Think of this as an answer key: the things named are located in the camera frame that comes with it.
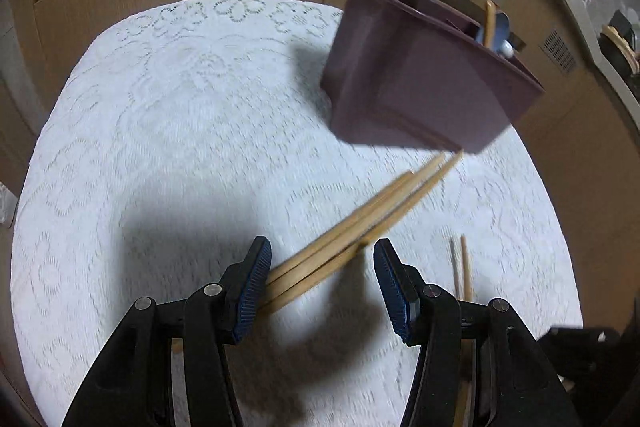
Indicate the purple utensil holder box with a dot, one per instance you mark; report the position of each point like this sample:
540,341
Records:
415,72

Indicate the beige round steamer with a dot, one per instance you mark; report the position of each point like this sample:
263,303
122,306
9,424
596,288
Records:
627,42

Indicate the wooden chopstick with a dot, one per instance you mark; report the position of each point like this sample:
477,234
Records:
445,165
380,197
430,166
466,267

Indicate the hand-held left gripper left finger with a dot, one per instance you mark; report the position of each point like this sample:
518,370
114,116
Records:
250,292

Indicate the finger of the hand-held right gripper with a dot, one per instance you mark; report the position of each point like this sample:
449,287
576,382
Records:
580,349

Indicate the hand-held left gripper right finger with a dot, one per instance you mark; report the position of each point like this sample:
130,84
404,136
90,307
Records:
395,292

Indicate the white lace tablecloth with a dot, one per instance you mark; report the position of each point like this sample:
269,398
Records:
175,132

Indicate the brown wooden spoon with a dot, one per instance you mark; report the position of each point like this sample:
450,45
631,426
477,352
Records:
489,24

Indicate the black pot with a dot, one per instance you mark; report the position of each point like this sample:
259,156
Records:
622,52

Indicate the short grey vent grille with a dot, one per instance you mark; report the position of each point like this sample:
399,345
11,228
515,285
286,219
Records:
560,49

